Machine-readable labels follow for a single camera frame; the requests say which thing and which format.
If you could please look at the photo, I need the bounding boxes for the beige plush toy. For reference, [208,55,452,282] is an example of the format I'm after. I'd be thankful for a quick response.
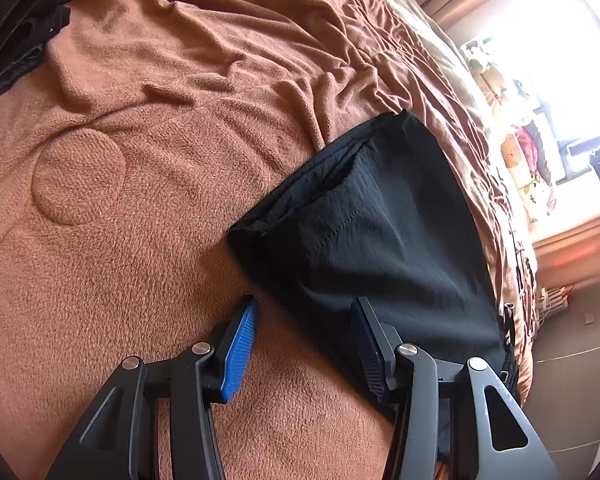
[467,45,506,91]

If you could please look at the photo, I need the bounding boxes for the pile of plush toys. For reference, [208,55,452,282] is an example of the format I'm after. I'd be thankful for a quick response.
[480,35,600,191]

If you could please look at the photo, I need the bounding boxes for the black pants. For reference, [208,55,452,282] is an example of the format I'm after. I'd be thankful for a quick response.
[227,108,521,466]

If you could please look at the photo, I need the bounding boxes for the black clothing pile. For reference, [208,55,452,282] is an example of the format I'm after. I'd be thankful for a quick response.
[0,0,88,106]

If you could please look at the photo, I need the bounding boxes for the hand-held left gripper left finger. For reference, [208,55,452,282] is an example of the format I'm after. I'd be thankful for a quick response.
[45,295,260,480]

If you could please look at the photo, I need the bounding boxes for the beige duvet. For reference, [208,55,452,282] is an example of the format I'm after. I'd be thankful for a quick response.
[370,0,491,126]

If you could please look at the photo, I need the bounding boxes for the red cloth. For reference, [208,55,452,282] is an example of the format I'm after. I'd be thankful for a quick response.
[514,125,542,167]

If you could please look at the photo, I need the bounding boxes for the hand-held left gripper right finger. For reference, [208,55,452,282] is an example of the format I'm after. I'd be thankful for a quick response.
[351,296,561,480]

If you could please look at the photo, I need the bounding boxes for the striped gift bag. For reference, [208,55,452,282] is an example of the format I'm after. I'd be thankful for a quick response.
[540,285,576,321]

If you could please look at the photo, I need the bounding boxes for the brown fleece blanket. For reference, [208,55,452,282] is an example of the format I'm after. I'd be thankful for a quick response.
[0,0,538,480]

